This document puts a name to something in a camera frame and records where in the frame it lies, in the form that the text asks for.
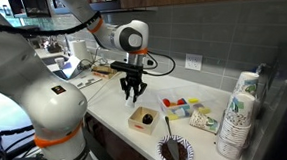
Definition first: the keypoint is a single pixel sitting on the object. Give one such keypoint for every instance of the white wall outlet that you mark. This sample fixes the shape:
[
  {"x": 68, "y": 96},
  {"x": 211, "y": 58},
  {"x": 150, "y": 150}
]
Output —
[{"x": 193, "y": 61}]

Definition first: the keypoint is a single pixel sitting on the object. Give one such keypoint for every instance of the light wooden box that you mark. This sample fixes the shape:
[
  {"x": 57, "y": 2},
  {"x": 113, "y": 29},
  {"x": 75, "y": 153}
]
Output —
[{"x": 135, "y": 120}]

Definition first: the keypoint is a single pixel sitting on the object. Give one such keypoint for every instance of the tall paper cup stack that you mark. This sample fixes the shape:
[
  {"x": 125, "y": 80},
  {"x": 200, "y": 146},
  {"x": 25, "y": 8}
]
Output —
[{"x": 247, "y": 83}]

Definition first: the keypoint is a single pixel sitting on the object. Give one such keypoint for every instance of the clear plastic toy bin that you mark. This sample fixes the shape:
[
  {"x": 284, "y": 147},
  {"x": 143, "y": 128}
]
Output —
[{"x": 181, "y": 102}]

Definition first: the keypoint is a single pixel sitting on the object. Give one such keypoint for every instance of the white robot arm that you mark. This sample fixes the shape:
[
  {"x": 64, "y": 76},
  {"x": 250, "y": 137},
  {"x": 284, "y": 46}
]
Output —
[{"x": 56, "y": 107}]

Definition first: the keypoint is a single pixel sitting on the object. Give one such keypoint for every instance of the patterned paper plate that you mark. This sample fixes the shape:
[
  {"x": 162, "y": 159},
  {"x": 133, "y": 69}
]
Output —
[{"x": 184, "y": 147}]

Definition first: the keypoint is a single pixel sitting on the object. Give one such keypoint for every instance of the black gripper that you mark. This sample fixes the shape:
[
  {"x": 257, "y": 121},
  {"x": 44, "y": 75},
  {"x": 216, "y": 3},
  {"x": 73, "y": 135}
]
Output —
[{"x": 133, "y": 78}]

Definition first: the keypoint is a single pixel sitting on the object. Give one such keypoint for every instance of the open laptop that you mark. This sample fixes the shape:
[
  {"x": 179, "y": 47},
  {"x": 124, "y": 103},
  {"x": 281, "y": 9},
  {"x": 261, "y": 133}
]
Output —
[{"x": 70, "y": 69}]

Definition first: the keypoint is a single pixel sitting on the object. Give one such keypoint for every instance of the paper towel roll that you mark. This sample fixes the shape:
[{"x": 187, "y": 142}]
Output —
[{"x": 79, "y": 50}]

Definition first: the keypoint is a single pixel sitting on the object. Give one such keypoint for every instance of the black coffee machine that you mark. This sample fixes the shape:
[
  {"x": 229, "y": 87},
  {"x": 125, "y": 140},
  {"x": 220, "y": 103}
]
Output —
[{"x": 268, "y": 139}]

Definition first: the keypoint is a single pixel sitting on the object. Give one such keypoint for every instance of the metal spoon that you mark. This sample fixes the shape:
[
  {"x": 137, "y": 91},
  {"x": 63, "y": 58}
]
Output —
[{"x": 172, "y": 144}]

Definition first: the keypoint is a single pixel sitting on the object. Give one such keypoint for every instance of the short paper cup stack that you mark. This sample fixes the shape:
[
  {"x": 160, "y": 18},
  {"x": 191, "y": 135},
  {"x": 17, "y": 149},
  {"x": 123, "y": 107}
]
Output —
[{"x": 236, "y": 125}]

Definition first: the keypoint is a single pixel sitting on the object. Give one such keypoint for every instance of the dark object in box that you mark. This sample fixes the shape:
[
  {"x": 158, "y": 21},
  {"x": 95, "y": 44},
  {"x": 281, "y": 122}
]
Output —
[{"x": 147, "y": 119}]

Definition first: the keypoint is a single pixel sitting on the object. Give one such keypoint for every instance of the brown cardboard box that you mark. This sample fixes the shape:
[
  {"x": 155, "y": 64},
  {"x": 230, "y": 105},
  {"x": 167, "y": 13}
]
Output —
[{"x": 104, "y": 71}]

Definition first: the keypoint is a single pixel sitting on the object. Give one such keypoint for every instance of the white coffee pod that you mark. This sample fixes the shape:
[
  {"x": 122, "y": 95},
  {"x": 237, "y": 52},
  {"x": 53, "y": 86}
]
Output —
[{"x": 130, "y": 102}]

